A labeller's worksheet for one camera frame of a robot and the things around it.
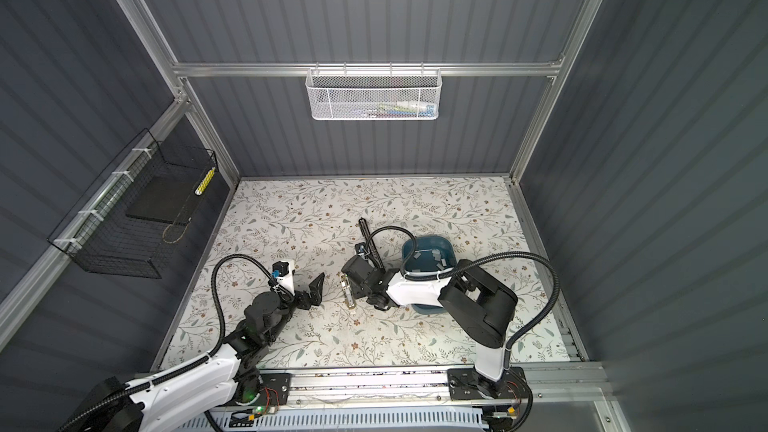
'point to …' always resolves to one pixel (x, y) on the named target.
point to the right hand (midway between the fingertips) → (362, 280)
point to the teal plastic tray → (433, 252)
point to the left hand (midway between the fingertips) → (308, 273)
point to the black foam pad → (165, 198)
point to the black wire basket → (133, 218)
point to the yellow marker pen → (204, 182)
